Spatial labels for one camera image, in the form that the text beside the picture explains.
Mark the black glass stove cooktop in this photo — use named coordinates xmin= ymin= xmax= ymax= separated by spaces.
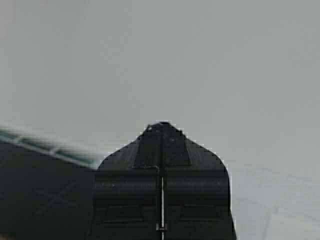
xmin=0 ymin=127 xmax=105 ymax=240

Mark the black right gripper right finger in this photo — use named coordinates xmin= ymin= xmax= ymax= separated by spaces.
xmin=161 ymin=122 xmax=237 ymax=240

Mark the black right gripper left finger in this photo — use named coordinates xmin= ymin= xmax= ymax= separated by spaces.
xmin=87 ymin=123 xmax=162 ymax=240

